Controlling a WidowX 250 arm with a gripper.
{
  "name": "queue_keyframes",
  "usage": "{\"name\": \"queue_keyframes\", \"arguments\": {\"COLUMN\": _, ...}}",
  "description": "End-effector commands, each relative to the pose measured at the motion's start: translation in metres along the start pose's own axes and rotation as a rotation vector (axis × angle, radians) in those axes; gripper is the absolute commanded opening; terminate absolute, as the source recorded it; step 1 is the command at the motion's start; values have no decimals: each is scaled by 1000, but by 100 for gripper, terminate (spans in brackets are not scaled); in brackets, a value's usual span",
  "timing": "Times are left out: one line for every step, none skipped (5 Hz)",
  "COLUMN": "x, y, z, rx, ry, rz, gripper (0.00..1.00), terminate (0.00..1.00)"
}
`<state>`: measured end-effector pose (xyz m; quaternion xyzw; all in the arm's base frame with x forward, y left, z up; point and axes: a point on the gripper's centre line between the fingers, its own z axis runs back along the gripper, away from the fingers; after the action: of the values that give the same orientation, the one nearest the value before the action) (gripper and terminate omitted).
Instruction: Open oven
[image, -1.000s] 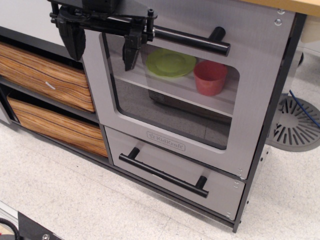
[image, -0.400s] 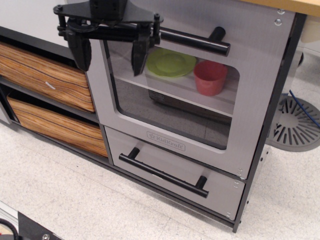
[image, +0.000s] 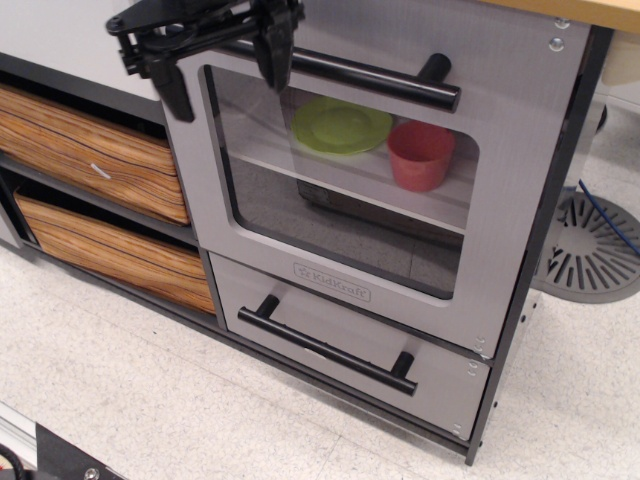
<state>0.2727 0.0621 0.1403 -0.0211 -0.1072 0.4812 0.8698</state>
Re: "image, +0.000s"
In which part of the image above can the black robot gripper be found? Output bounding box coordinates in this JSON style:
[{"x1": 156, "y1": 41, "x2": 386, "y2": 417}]
[{"x1": 106, "y1": 1, "x2": 304, "y2": 122}]

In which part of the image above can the black oven door handle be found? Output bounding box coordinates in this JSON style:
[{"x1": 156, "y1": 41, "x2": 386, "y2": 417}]
[{"x1": 227, "y1": 39, "x2": 461, "y2": 113}]

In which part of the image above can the grey toy oven door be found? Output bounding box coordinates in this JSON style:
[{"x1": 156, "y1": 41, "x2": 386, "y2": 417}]
[{"x1": 169, "y1": 1, "x2": 594, "y2": 358}]

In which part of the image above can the white oven shelf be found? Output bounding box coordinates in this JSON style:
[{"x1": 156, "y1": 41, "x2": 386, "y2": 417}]
[{"x1": 229, "y1": 143, "x2": 473, "y2": 234}]

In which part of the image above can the green plastic plate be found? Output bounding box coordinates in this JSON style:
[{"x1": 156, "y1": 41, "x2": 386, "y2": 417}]
[{"x1": 291, "y1": 97, "x2": 394, "y2": 156}]

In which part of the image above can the upper wood-pattern storage bin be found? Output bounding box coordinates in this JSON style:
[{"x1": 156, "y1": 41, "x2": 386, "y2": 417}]
[{"x1": 1, "y1": 84, "x2": 190, "y2": 226}]

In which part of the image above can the wood-pattern storage bin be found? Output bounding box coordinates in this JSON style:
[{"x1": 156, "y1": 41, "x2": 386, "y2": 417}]
[
  {"x1": 1, "y1": 84, "x2": 190, "y2": 226},
  {"x1": 14, "y1": 187, "x2": 215, "y2": 314}
]

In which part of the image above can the white cabinet door panel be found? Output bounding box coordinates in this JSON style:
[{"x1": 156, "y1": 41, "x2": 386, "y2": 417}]
[{"x1": 1, "y1": 0, "x2": 159, "y2": 101}]

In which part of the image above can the lower wood-pattern storage bin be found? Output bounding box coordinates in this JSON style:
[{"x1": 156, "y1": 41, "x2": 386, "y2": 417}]
[{"x1": 14, "y1": 187, "x2": 215, "y2": 314}]

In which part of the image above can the red plastic cup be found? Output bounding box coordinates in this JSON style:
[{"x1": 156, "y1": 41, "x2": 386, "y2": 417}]
[{"x1": 387, "y1": 121, "x2": 456, "y2": 192}]

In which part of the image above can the grey lower drawer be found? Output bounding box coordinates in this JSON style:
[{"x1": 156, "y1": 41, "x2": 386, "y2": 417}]
[{"x1": 210, "y1": 255, "x2": 489, "y2": 440}]

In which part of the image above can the wooden countertop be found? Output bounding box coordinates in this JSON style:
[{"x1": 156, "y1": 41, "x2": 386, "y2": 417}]
[{"x1": 490, "y1": 0, "x2": 640, "y2": 34}]

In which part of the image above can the grey slotted round base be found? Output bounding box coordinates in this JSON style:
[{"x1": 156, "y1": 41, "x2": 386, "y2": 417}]
[{"x1": 533, "y1": 191, "x2": 639, "y2": 304}]

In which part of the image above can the black toy kitchen frame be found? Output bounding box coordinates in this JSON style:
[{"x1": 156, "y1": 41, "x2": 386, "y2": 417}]
[{"x1": 1, "y1": 26, "x2": 611, "y2": 461}]

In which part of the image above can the black drawer handle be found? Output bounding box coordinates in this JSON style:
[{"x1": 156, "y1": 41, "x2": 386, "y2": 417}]
[{"x1": 237, "y1": 294, "x2": 418, "y2": 396}]

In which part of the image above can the blue cable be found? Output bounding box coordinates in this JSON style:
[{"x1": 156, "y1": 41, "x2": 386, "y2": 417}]
[{"x1": 577, "y1": 178, "x2": 640, "y2": 251}]

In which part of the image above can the aluminium rail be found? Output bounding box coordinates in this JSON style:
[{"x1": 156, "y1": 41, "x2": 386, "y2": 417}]
[{"x1": 0, "y1": 402, "x2": 38, "y2": 469}]

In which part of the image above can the black metal bracket with screw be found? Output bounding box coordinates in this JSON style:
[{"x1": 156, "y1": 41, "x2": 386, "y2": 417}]
[{"x1": 36, "y1": 423, "x2": 123, "y2": 480}]

